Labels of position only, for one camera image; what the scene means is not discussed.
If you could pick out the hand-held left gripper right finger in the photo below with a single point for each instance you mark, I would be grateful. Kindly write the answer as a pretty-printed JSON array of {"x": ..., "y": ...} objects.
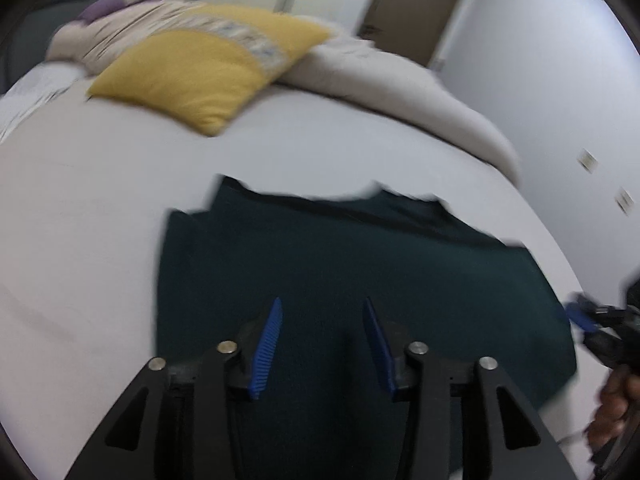
[{"x": 382, "y": 360}]

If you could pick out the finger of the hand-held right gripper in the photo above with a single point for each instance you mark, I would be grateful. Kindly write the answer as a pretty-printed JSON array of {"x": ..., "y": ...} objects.
[{"x": 580, "y": 312}]

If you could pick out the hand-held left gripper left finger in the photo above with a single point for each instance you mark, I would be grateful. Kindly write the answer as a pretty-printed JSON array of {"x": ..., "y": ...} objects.
[{"x": 267, "y": 350}]

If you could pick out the dark green sweater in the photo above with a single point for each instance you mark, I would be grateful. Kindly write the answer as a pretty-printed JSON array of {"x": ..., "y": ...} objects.
[{"x": 325, "y": 270}]

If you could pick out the person's right hand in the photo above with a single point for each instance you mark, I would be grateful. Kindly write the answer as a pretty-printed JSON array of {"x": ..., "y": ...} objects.
[{"x": 615, "y": 400}]

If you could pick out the beige duvet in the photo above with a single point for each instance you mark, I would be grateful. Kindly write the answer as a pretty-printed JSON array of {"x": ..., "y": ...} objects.
[{"x": 400, "y": 90}]

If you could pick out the yellow patterned pillow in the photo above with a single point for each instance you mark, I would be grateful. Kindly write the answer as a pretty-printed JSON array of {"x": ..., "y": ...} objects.
[{"x": 200, "y": 70}]

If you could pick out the brown door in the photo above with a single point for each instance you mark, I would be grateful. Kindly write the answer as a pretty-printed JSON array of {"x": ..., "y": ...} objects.
[{"x": 410, "y": 15}]

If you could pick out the white pillow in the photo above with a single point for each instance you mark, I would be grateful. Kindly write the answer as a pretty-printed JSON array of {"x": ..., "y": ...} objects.
[{"x": 30, "y": 95}]

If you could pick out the purple patterned pillow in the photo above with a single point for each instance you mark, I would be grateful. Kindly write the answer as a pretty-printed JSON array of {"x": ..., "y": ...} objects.
[{"x": 115, "y": 2}]

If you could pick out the grey upholstered headboard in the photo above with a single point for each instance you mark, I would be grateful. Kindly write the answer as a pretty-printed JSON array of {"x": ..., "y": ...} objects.
[{"x": 35, "y": 25}]

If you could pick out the wall socket plate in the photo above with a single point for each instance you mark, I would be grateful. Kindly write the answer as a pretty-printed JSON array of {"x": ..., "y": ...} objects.
[
  {"x": 625, "y": 201},
  {"x": 587, "y": 160}
]

